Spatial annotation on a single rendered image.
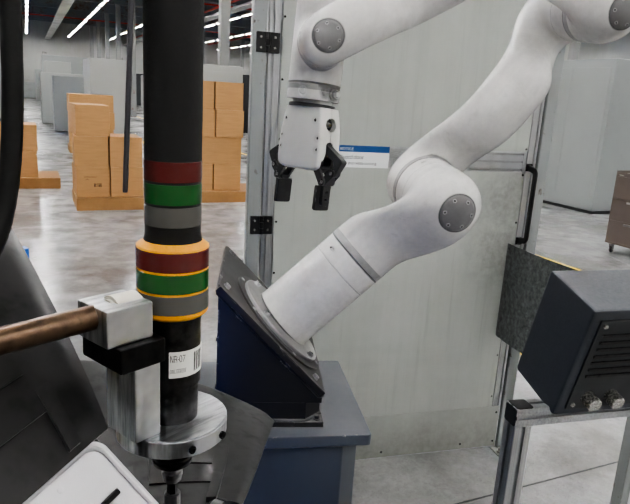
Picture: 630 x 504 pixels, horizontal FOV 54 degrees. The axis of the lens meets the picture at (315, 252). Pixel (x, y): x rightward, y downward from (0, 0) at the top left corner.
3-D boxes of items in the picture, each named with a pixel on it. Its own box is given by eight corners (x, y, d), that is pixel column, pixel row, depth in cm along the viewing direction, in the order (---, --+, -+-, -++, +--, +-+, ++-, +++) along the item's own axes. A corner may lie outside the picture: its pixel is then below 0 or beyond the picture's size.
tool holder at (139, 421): (131, 490, 34) (129, 323, 32) (64, 441, 38) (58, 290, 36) (249, 430, 41) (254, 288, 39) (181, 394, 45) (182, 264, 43)
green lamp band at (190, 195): (167, 209, 34) (167, 187, 34) (131, 200, 37) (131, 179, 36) (213, 203, 37) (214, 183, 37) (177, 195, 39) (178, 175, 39)
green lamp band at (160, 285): (165, 301, 35) (165, 280, 35) (121, 283, 38) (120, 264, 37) (223, 286, 38) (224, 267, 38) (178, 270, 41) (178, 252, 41)
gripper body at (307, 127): (351, 103, 99) (342, 173, 101) (307, 100, 106) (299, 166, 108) (318, 96, 93) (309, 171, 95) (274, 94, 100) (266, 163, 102)
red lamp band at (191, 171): (167, 185, 34) (167, 163, 34) (131, 177, 36) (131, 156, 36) (214, 181, 37) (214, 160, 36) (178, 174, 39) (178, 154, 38)
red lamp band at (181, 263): (165, 279, 35) (165, 258, 34) (120, 262, 37) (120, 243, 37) (224, 265, 38) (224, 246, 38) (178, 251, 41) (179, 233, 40)
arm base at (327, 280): (238, 268, 119) (310, 205, 118) (300, 328, 127) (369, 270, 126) (250, 314, 102) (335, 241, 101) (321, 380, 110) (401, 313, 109)
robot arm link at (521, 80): (393, 209, 106) (366, 183, 120) (442, 246, 110) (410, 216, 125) (597, -42, 97) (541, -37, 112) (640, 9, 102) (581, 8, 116)
